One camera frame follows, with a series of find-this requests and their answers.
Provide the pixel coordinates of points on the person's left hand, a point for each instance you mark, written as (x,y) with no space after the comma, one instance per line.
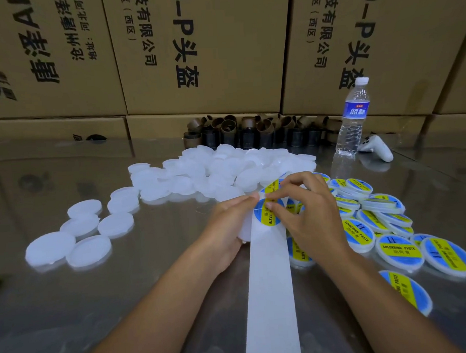
(224,233)

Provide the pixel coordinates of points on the person's right hand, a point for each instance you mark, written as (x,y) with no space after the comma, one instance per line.
(317,221)

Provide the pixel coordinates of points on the pile of white plastic lids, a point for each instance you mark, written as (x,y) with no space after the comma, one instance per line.
(201,172)

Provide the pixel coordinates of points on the sticker roll with backing strip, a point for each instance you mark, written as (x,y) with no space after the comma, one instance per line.
(271,313)

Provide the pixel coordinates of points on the person's left forearm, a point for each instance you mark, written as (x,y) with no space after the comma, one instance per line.
(139,327)

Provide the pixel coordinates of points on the person's right forearm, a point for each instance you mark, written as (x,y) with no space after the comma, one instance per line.
(400,314)

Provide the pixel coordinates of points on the white handheld controller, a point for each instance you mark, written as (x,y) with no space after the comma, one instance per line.
(376,148)

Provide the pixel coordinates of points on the row of dark cardboard tubes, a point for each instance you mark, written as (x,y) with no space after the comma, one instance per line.
(242,133)

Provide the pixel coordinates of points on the clear plastic water bottle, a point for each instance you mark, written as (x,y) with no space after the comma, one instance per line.
(353,117)

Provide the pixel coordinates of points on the stack of brown cardboard boxes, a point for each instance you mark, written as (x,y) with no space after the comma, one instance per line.
(203,51)

